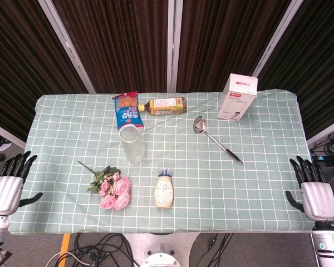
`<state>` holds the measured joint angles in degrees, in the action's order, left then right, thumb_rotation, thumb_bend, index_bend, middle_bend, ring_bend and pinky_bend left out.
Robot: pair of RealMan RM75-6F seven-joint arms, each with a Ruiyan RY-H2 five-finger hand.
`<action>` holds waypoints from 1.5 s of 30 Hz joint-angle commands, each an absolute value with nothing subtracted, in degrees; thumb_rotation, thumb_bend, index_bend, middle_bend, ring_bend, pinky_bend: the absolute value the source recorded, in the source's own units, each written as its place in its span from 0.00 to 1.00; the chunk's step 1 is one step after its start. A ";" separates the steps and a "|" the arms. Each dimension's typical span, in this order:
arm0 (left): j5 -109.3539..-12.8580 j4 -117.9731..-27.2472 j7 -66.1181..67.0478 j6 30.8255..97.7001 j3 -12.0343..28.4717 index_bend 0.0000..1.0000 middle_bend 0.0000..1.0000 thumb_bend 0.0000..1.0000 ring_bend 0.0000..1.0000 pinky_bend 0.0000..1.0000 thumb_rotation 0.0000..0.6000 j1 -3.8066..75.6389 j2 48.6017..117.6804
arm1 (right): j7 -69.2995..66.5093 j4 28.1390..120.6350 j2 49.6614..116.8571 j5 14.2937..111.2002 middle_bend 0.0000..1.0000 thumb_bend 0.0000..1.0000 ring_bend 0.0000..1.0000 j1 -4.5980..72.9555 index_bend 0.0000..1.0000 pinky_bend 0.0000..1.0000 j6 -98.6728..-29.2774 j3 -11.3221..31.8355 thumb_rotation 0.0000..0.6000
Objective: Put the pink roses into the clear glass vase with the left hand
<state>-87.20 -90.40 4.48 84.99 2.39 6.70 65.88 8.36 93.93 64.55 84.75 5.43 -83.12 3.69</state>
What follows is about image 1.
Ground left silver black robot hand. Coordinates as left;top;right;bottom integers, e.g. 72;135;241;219
0;151;43;217

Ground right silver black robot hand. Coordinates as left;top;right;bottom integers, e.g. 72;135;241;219
285;156;334;222

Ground pink artificial rose bouquet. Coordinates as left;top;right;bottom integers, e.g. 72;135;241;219
77;160;132;211

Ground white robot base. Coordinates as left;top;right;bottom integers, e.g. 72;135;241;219
121;232;202;267

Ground clear glass vase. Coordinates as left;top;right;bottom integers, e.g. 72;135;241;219
119;125;147;164

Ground white red product box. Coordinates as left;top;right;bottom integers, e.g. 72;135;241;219
217;73;259;122

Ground green checked tablecloth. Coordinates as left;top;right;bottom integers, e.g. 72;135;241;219
8;88;316;236

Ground blue snack bag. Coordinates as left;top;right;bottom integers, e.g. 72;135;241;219
112;91;144;130

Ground squeeze sauce bottle blue cap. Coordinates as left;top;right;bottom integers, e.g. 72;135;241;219
154;167;175;209

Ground tea bottle yellow label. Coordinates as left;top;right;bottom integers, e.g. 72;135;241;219
137;97;188;116

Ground black cable bundle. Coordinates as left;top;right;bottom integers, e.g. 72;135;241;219
308;126;334;162

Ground white cable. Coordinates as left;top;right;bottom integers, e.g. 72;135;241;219
46;251;93;267

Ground black floor cables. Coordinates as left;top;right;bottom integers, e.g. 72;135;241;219
55;233;137;267

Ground metal ladle black handle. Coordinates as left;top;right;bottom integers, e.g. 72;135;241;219
193;116;244;166

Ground grey partition post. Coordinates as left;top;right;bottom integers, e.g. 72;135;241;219
37;0;96;94
166;0;184;92
252;0;307;78

